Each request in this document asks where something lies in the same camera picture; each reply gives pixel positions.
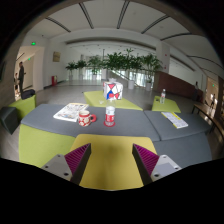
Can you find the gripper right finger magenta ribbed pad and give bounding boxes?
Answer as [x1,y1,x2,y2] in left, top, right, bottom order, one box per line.
[132,144,181,185]

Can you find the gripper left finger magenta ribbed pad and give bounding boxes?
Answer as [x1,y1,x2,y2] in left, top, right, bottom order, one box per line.
[42,143,91,185]

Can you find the clear water bottle red cap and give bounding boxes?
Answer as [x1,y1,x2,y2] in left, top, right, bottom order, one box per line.
[105,99,116,122]

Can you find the far clear water bottle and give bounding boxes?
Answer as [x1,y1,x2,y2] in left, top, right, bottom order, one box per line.
[160,89,166,104]

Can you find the red white patterned mug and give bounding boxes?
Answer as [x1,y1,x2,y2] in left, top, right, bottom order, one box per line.
[78,110,97,127]

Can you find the yellow white booklet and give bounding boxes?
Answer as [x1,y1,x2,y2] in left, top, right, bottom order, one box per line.
[162,112,188,129]

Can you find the open magazine on table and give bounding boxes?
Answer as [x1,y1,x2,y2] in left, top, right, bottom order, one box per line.
[54,103,89,122]

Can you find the red round coaster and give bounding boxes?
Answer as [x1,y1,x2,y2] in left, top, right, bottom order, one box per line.
[103,121,116,127]

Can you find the dark grey side seat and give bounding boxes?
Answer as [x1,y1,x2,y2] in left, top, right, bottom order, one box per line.
[0,107,19,134]

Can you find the wooden bench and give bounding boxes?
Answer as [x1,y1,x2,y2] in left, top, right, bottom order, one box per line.
[192,104,224,138]

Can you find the black backpack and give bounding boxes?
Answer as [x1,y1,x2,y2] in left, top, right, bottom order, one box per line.
[21,89,35,100]

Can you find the white red blue cube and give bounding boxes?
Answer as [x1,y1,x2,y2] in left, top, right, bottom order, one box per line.
[103,82,123,100]

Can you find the red fire extinguisher box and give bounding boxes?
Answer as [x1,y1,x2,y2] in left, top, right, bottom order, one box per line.
[51,76,57,86]

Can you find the man in dark clothes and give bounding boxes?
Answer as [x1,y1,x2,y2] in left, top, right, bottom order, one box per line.
[18,62,25,95]

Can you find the large green potted plants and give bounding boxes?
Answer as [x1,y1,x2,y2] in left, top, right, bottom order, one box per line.
[65,49,162,83]

